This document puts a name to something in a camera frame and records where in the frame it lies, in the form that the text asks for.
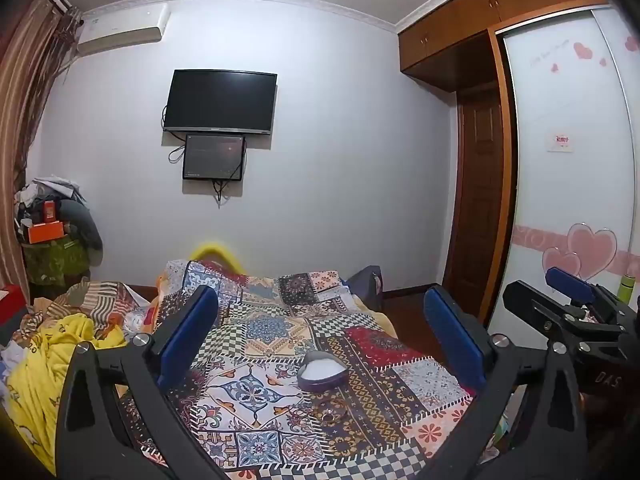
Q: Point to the wooden overhead cabinet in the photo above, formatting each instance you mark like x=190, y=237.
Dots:
x=450, y=35

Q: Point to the white heart-print sliding door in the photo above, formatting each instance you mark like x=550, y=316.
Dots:
x=631, y=110
x=560, y=185

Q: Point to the small red box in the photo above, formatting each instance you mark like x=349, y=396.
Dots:
x=49, y=211

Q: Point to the striped blanket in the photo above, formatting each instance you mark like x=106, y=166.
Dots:
x=95, y=302

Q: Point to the white air conditioner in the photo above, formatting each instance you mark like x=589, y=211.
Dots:
x=120, y=27

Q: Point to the green bottle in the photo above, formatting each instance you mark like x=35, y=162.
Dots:
x=626, y=290

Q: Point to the patchwork printed blanket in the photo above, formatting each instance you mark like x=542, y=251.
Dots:
x=280, y=340

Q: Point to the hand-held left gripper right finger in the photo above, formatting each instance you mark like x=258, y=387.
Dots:
x=452, y=332

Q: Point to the pile of clothes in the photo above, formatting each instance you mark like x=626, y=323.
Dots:
x=50, y=187

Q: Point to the dark blue bag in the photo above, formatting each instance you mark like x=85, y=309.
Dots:
x=365, y=287

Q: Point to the purple heart-shaped jewelry box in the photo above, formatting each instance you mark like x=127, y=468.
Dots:
x=322, y=372

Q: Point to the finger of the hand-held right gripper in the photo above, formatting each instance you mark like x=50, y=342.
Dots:
x=530, y=300
x=570, y=280

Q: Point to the white door sticker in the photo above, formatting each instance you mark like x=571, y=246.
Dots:
x=561, y=142

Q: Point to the brown wooden door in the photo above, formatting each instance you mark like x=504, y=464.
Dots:
x=475, y=200

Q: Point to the small black monitor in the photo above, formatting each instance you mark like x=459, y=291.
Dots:
x=214, y=156

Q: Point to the yellow hoop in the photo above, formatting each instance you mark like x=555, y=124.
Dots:
x=212, y=251

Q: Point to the orange box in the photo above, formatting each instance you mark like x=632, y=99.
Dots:
x=46, y=232

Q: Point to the black wall television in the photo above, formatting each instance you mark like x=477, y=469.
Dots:
x=220, y=100

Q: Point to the yellow cloth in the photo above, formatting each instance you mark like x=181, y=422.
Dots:
x=40, y=385

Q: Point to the red flat box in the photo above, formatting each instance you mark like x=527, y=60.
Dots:
x=12, y=305

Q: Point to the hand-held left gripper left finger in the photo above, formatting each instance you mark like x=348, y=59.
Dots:
x=187, y=330

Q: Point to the brown striped curtain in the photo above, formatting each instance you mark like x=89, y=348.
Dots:
x=25, y=85

